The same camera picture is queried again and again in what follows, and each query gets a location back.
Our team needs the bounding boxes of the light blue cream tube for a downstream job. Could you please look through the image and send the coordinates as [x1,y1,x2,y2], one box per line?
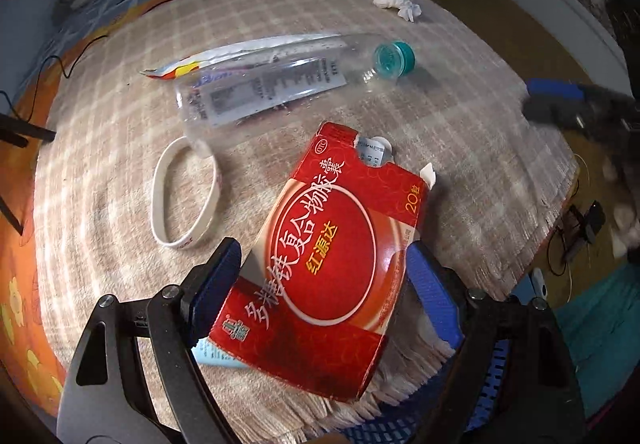
[191,338,246,368]

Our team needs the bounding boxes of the white wristband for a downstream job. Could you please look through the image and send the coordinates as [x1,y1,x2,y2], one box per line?
[150,137,221,250]

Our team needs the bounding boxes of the white tissue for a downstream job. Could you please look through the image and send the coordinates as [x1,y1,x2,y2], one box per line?
[372,0,422,23]

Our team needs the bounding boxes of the red medicine box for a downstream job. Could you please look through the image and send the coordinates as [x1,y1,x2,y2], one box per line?
[209,123,428,402]

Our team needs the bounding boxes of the long white snack wrapper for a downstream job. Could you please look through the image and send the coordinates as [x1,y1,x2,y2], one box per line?
[140,32,337,80]

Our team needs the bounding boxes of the clear plastic bottle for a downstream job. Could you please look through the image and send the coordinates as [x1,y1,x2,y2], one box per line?
[175,33,416,158]

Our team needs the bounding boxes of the orange floral bed sheet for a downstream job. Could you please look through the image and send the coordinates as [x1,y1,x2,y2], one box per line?
[1,0,173,416]

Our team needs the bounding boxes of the teal floor mat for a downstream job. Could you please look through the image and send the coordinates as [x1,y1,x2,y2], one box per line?
[554,263,639,417]

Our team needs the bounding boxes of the black mini tripod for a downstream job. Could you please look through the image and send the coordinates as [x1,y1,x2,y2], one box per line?
[0,114,56,235]

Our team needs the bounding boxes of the beige plaid blanket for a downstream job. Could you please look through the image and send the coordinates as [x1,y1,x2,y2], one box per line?
[32,0,580,444]

